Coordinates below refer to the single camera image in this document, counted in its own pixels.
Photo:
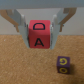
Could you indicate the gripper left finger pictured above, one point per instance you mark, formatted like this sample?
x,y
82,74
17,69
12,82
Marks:
x,y
20,26

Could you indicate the purple block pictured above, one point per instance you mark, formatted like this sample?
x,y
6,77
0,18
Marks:
x,y
63,65

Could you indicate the pink block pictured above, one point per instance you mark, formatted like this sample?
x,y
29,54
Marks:
x,y
39,33

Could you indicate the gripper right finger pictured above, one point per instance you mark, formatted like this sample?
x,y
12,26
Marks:
x,y
59,23

